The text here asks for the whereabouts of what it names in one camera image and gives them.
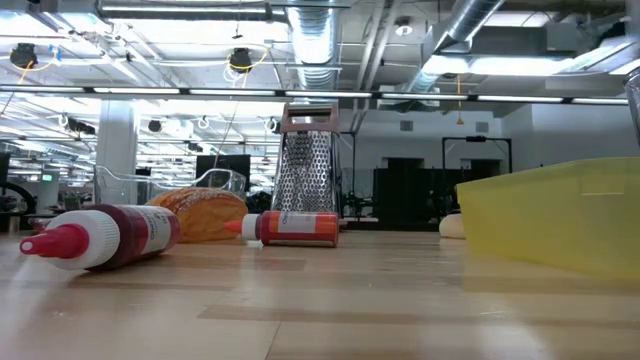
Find orange squeeze bottle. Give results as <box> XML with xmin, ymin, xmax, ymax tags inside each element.
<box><xmin>223</xmin><ymin>210</ymin><xmax>340</xmax><ymax>249</ymax></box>

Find orange bread loaf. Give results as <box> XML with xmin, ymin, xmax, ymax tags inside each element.
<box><xmin>146</xmin><ymin>187</ymin><xmax>250</xmax><ymax>245</ymax></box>

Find dark red squeeze bottle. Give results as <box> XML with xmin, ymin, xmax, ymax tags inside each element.
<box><xmin>19</xmin><ymin>203</ymin><xmax>182</xmax><ymax>273</ymax></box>

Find metal box grater pink trim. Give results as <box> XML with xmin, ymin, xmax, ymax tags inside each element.
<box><xmin>269</xmin><ymin>102</ymin><xmax>349</xmax><ymax>232</ymax></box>

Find long ceiling light strip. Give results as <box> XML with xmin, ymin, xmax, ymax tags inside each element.
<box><xmin>0</xmin><ymin>84</ymin><xmax>631</xmax><ymax>106</ymax></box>

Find black storage cabinets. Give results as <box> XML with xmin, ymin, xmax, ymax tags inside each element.
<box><xmin>372</xmin><ymin>167</ymin><xmax>501</xmax><ymax>224</ymax></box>

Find black background monitor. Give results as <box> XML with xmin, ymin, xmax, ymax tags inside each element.
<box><xmin>194</xmin><ymin>153</ymin><xmax>252</xmax><ymax>191</ymax></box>

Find glazed donut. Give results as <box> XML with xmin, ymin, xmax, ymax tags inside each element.
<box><xmin>438</xmin><ymin>212</ymin><xmax>466</xmax><ymax>240</ymax></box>

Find white building column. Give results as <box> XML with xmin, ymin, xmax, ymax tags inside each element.
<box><xmin>94</xmin><ymin>99</ymin><xmax>139</xmax><ymax>206</ymax></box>

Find clear plastic bin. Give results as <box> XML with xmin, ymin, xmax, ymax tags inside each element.
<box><xmin>623</xmin><ymin>67</ymin><xmax>640</xmax><ymax>151</ymax></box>
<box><xmin>93</xmin><ymin>164</ymin><xmax>248</xmax><ymax>211</ymax></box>

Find yellow plastic tray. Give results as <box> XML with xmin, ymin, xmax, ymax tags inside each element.
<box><xmin>455</xmin><ymin>157</ymin><xmax>640</xmax><ymax>281</ymax></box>

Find ribbed silver air duct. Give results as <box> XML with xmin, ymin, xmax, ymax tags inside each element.
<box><xmin>287</xmin><ymin>0</ymin><xmax>346</xmax><ymax>91</ymax></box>

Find black ceiling cable reel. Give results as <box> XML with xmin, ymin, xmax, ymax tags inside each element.
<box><xmin>228</xmin><ymin>47</ymin><xmax>254</xmax><ymax>75</ymax></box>
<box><xmin>9</xmin><ymin>43</ymin><xmax>39</xmax><ymax>70</ymax></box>

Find black background gantry frame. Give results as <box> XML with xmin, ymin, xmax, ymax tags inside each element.
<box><xmin>441</xmin><ymin>135</ymin><xmax>514</xmax><ymax>174</ymax></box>

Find smooth silver air duct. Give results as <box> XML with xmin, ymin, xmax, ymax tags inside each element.
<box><xmin>404</xmin><ymin>0</ymin><xmax>506</xmax><ymax>94</ymax></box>

